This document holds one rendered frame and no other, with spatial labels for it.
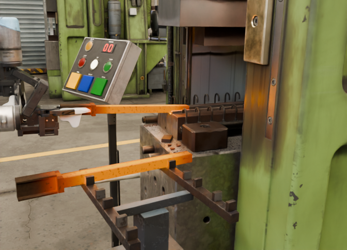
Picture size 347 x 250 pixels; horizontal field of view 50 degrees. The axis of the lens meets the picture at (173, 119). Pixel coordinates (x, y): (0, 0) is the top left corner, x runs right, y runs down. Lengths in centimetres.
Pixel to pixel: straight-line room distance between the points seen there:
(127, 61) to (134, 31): 455
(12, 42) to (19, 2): 764
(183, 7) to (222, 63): 43
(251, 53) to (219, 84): 53
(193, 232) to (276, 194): 31
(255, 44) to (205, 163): 37
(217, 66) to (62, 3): 465
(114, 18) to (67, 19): 71
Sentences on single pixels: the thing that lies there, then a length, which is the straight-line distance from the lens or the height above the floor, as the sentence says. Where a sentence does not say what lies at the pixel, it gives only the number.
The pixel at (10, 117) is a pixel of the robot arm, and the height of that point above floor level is 102.
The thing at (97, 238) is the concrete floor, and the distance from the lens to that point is 240.
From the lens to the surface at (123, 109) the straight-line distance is 118.
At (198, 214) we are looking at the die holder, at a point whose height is 73.
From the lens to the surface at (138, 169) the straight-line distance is 91.
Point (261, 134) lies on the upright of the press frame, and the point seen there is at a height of 100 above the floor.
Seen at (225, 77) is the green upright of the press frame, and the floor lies 107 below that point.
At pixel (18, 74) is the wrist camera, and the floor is 109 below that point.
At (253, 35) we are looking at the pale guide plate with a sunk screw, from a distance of 99.
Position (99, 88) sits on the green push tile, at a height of 100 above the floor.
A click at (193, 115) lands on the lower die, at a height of 99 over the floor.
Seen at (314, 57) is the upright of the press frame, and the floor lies 122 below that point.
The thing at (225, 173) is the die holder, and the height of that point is 85.
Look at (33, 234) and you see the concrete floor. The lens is 253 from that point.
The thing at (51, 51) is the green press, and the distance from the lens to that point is 623.
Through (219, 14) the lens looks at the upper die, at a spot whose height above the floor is 131.
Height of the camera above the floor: 129
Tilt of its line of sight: 15 degrees down
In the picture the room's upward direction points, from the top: 1 degrees clockwise
